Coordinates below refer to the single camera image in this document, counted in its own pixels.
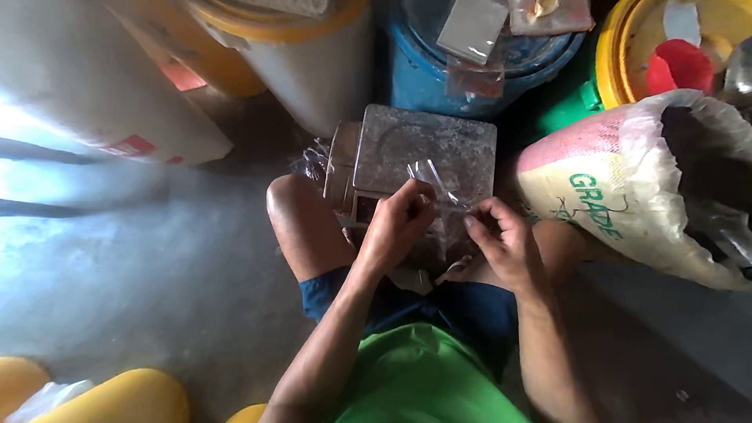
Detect person's left hand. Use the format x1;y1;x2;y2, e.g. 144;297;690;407
356;179;437;277

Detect pink and yellow woven sack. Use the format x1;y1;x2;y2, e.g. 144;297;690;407
515;89;752;292

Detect pale paper piece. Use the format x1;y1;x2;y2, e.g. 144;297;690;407
663;0;702;48

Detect crumpled clear plastic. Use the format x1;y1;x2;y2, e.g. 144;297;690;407
292;138;331;184

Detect translucent plastic packet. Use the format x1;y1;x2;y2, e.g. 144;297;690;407
228;0;331;18

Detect white bucket with yellow lid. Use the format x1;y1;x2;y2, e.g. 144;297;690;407
187;0;374;139

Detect plastic packet with yellowish item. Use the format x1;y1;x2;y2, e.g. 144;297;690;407
509;0;595;36

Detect person's left forearm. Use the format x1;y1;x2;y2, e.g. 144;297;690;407
259;261;384;423

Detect green drum with yellow lid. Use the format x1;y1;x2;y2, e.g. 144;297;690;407
536;0;752;137

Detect red plastic scoop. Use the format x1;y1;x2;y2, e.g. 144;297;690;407
646;39;715;96

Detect person's body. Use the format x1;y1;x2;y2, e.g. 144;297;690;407
335;322;532;423

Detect person's right hand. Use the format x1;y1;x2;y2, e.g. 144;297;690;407
464;197;552;300

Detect person's right forearm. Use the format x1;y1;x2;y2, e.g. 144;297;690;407
515;282;601;423

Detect shiny metal container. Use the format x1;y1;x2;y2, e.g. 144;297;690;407
723;36;752;109

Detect blue plastic drum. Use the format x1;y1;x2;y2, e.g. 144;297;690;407
388;0;586;121

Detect large white sack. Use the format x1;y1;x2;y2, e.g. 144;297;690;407
0;0;235;166

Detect yellow bucket with red label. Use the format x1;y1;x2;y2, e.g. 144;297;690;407
106;0;267;98

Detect white plastic bag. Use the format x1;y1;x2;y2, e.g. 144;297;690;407
5;379;95;423

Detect clear plastic bag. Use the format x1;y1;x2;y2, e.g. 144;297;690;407
407;159;474;262

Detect person's legs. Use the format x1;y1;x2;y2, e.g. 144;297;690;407
266;174;594;383

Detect stack of clear plastic bags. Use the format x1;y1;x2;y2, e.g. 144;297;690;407
436;0;510;66

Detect grey weighing scale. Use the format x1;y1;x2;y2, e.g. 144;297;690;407
323;105;498;265

